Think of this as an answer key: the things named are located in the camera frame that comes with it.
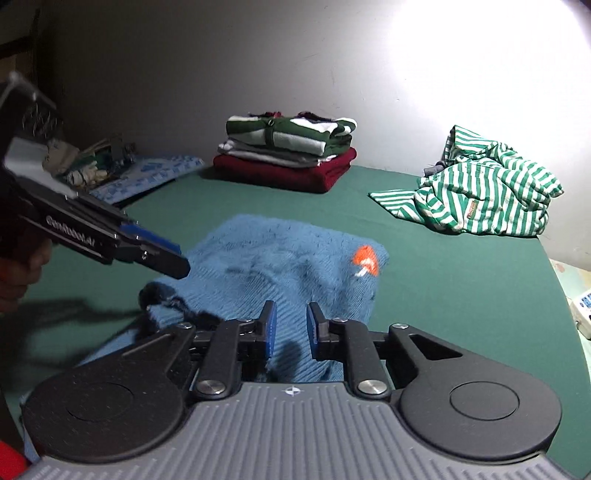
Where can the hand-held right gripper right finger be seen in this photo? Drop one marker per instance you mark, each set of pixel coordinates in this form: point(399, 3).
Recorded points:
point(313, 332)

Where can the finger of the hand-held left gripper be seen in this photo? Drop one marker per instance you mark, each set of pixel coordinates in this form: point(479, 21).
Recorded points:
point(166, 266)
point(147, 237)

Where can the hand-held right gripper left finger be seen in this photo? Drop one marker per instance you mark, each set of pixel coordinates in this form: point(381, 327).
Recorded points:
point(271, 332)

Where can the blue knit sweater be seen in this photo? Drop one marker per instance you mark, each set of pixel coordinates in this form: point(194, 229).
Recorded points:
point(286, 263)

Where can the stack of folded clothes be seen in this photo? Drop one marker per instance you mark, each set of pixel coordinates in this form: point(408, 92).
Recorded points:
point(286, 175)

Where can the person's left hand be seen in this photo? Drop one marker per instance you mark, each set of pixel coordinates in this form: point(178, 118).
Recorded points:
point(39, 263)

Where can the blue patterned cloth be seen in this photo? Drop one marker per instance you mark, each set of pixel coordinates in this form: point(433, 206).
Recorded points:
point(147, 173)

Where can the folded grey garment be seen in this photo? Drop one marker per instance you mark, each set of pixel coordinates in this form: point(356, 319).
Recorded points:
point(268, 154)

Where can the green mat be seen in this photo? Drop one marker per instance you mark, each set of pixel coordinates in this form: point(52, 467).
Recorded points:
point(461, 286)

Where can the folded green white cardigan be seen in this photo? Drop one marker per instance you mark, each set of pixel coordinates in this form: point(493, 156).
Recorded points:
point(295, 134)

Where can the folded red plaid garment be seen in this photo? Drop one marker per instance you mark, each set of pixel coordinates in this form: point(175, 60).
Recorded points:
point(304, 115)

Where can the dark grey cloth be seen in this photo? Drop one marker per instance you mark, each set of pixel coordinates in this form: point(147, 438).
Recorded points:
point(435, 168)

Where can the green white striped shirt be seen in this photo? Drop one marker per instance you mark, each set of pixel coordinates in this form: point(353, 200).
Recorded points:
point(489, 198)

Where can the person's red garment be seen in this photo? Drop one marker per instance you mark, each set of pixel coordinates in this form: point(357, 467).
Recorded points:
point(9, 461)

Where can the white power strip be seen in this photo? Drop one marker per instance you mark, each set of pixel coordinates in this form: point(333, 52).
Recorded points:
point(582, 314)

